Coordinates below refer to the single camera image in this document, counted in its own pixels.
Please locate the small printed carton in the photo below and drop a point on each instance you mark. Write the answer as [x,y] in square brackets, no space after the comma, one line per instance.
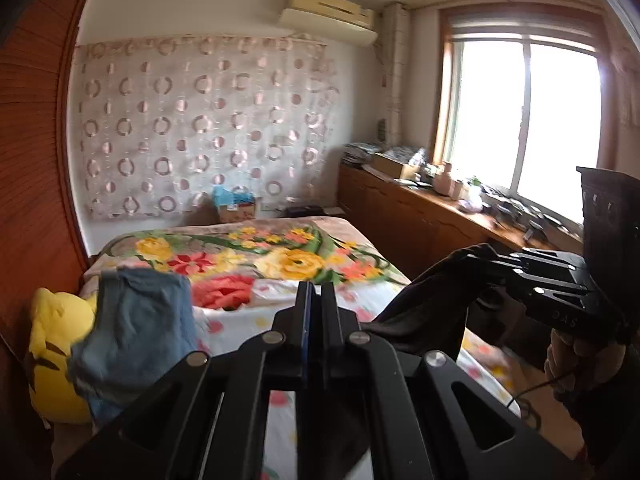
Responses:
[240,212]

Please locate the person's right hand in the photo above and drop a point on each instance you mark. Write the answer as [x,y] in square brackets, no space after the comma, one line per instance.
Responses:
[575,360]

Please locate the stack of magazines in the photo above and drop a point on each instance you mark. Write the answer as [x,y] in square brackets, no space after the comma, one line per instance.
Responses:
[360,152]

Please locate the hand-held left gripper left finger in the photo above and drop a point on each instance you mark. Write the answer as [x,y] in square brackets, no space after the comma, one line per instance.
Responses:
[305,330]

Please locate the window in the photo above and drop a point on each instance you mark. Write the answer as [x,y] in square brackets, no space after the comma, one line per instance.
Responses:
[525,110]

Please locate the person's right forearm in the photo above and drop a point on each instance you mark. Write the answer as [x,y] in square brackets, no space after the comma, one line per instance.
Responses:
[615,410]

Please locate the black pants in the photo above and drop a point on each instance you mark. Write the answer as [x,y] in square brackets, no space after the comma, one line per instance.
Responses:
[425,310]

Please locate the colourful floral blanket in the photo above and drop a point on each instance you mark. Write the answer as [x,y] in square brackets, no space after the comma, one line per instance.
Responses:
[240,250]

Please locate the open cardboard box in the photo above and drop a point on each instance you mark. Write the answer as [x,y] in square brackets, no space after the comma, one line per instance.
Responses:
[395,165]

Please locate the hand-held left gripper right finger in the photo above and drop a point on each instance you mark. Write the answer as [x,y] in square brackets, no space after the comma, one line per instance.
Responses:
[327,330]

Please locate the circle patterned wall curtain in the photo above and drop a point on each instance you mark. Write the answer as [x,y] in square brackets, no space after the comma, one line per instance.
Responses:
[200,125]

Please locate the stack of folded jeans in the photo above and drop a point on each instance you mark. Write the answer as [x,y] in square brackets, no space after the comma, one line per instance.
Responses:
[135,335]

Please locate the beige air conditioner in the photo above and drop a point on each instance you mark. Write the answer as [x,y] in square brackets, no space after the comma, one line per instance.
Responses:
[330,17]

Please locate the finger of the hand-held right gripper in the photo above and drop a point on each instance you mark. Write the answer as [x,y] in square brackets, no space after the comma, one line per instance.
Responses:
[482,267]

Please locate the white floral bed sheet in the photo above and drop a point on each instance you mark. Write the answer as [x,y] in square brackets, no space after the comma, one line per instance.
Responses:
[280,295]

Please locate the pink bottle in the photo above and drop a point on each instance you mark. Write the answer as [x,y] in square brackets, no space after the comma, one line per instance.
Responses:
[444,177]

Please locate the long wooden cabinet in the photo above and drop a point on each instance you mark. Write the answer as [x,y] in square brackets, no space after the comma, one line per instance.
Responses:
[400,220]

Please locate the patterned window curtain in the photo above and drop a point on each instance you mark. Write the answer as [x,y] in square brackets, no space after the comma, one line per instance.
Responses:
[395,75]

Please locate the yellow plush toy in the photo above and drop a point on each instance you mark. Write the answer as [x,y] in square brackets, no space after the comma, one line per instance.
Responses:
[50,355]

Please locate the wooden louvered wardrobe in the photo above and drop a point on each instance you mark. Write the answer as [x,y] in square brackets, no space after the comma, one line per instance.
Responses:
[30,160]

